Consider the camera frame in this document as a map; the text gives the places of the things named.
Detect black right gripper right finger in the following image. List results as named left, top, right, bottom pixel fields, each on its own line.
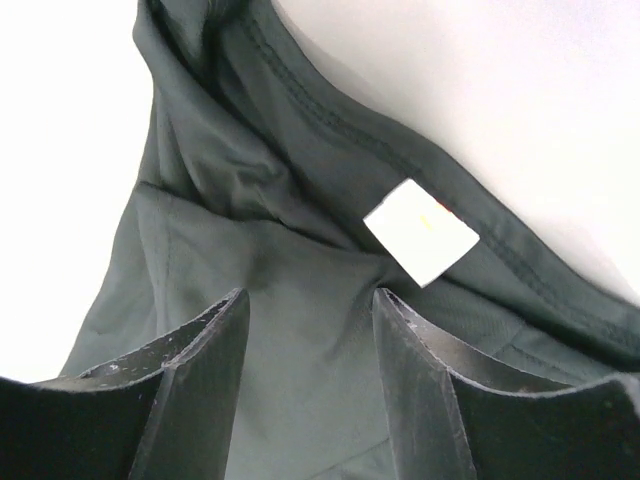
left=372, top=289, right=639, bottom=479

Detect black t shirt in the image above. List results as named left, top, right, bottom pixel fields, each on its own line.
left=63, top=1, right=639, bottom=479

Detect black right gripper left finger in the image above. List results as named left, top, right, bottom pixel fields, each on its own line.
left=1, top=289, right=250, bottom=479

